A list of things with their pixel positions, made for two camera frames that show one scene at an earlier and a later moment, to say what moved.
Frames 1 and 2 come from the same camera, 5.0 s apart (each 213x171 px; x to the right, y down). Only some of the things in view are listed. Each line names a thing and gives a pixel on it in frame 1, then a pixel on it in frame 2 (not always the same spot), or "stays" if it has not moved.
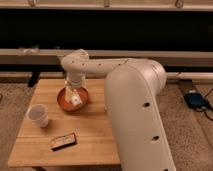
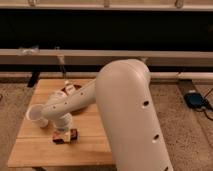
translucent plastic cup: [38, 113] stays
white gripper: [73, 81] → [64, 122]
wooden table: [94, 145] stays
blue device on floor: [196, 100] stays
